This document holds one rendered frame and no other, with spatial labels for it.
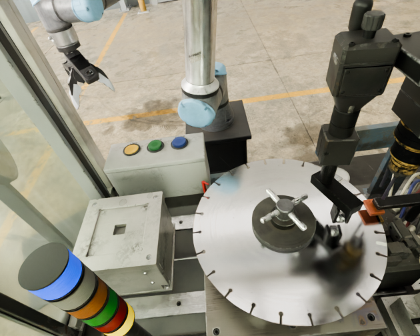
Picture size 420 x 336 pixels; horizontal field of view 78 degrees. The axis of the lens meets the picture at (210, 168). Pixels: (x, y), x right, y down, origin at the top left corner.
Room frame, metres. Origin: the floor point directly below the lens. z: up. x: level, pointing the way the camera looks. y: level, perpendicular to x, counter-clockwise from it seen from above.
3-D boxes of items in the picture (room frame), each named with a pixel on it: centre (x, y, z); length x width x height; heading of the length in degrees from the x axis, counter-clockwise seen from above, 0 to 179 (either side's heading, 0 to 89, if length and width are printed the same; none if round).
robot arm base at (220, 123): (0.87, -0.06, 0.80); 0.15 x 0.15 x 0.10
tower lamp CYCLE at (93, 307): (0.12, 0.17, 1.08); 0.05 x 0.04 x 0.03; 176
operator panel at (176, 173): (0.57, 0.14, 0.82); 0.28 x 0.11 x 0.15; 86
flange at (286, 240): (0.25, -0.11, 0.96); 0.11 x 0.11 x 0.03
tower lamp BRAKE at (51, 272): (0.12, 0.17, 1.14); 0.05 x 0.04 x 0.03; 176
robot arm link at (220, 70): (0.86, -0.05, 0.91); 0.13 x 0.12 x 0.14; 158
